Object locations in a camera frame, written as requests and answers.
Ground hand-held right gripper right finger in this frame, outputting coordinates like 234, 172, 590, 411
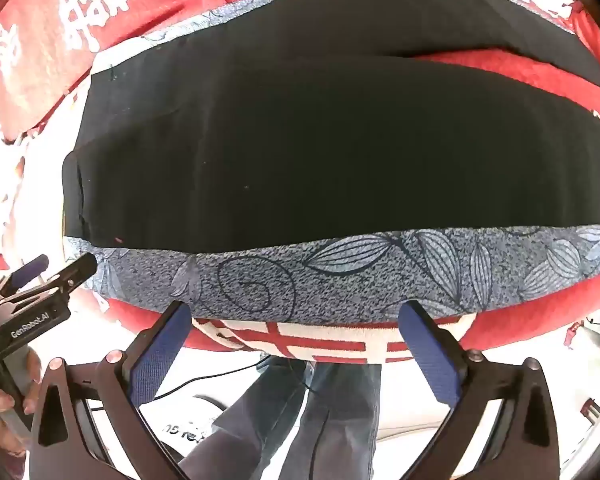
397, 299, 561, 480

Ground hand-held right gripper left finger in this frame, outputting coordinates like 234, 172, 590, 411
30, 300, 196, 480

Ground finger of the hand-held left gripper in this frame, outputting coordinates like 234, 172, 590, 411
9, 253, 50, 289
46, 252, 99, 294

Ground black pants with floral lining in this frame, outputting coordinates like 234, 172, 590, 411
61, 0, 600, 322

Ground white floral bedsheet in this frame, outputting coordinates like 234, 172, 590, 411
0, 67, 98, 281

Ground person's legs in jeans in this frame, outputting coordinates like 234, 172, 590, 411
180, 357, 383, 480

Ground red printed blanket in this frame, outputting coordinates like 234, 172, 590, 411
0, 0, 600, 366

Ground black floor cable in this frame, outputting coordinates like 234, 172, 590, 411
152, 354, 313, 403

